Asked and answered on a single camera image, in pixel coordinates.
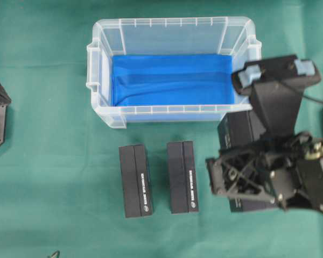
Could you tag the green table cloth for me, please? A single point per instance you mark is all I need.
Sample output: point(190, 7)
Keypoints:
point(60, 176)

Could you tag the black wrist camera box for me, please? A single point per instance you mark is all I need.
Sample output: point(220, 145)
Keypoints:
point(275, 88)

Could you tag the small black tip object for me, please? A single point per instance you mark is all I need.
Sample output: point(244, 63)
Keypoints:
point(55, 254)

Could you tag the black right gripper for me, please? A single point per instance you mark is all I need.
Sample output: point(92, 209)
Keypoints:
point(261, 175)

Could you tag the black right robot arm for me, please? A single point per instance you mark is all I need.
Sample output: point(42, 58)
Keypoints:
point(311, 170)

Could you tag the clear plastic storage case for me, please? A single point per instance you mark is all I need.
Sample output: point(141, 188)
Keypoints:
point(233, 36)

